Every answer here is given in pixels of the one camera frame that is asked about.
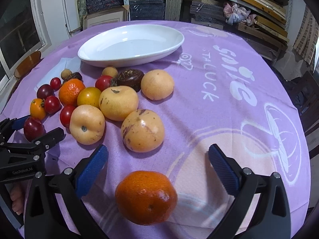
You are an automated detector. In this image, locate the red tomato small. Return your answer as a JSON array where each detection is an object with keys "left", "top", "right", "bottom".
[{"left": 44, "top": 96, "right": 61, "bottom": 114}]

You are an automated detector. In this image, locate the small orange tomato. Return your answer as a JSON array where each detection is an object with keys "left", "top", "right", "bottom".
[{"left": 30, "top": 98, "right": 46, "bottom": 120}]

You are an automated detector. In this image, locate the red cherry tomato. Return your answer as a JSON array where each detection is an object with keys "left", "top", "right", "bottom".
[{"left": 50, "top": 77, "right": 62, "bottom": 91}]

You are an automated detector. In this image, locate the pale yellow pear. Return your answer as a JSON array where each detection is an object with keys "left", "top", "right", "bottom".
[{"left": 69, "top": 105, "right": 105, "bottom": 145}]

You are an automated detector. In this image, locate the tan longan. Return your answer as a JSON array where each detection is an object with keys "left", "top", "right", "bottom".
[
  {"left": 102, "top": 66, "right": 118, "bottom": 78},
  {"left": 61, "top": 69, "right": 72, "bottom": 80}
]

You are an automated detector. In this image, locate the large dark mangosteen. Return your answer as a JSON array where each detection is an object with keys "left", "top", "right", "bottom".
[{"left": 117, "top": 69, "right": 144, "bottom": 92}]

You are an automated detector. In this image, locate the speckled yellow pepino melon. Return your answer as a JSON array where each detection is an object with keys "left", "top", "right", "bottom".
[{"left": 121, "top": 110, "right": 165, "bottom": 153}]

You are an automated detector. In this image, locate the window with white frame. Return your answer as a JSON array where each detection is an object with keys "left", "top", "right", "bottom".
[{"left": 0, "top": 0, "right": 51, "bottom": 88}]

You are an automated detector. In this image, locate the red tomato front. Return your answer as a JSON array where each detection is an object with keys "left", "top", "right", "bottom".
[{"left": 59, "top": 105, "right": 76, "bottom": 128}]

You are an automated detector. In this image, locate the purple printed tablecloth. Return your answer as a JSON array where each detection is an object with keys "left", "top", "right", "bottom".
[{"left": 0, "top": 20, "right": 312, "bottom": 239}]

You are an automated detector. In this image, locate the dark red plum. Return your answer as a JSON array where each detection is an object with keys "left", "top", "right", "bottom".
[
  {"left": 37, "top": 84, "right": 54, "bottom": 99},
  {"left": 23, "top": 117, "right": 44, "bottom": 142}
]

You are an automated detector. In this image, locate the red tomato with stem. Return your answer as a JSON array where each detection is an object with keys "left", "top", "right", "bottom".
[{"left": 95, "top": 75, "right": 114, "bottom": 92}]

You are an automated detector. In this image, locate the dark chair right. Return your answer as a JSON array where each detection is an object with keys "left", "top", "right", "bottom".
[{"left": 288, "top": 71, "right": 318, "bottom": 134}]

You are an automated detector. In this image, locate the metal storage shelf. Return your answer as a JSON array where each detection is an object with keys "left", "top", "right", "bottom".
[{"left": 124, "top": 0, "right": 292, "bottom": 65}]

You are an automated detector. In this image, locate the small dark mangosteen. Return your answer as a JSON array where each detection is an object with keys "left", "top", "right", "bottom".
[{"left": 63, "top": 72, "right": 83, "bottom": 83}]

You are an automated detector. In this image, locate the patterned curtain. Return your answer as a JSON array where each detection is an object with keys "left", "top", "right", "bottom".
[{"left": 293, "top": 5, "right": 318, "bottom": 65}]

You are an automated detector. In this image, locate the wooden chair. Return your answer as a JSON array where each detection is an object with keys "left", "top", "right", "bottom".
[{"left": 14, "top": 51, "right": 42, "bottom": 79}]

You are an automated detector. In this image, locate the white oval plate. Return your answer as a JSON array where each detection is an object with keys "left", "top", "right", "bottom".
[{"left": 77, "top": 24, "right": 184, "bottom": 68}]

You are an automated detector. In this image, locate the round tan pear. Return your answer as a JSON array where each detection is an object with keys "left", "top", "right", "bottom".
[{"left": 141, "top": 69, "right": 175, "bottom": 101}]

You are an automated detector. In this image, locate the yellow tomato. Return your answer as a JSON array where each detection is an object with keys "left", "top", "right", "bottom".
[{"left": 77, "top": 87, "right": 102, "bottom": 108}]

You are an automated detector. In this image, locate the spotted yellow pear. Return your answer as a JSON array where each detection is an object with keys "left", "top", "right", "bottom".
[{"left": 99, "top": 86, "right": 139, "bottom": 121}]

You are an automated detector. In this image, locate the framed picture cardboard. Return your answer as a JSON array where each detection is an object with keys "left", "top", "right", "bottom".
[{"left": 83, "top": 5, "right": 129, "bottom": 30}]

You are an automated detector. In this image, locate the person left hand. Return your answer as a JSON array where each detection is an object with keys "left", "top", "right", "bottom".
[{"left": 10, "top": 182, "right": 24, "bottom": 215}]

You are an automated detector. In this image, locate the crumpled pink cloth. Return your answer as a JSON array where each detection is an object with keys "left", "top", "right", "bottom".
[{"left": 223, "top": 2, "right": 257, "bottom": 26}]

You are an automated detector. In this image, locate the large orange mandarin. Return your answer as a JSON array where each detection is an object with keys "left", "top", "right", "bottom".
[{"left": 115, "top": 170, "right": 178, "bottom": 225}]

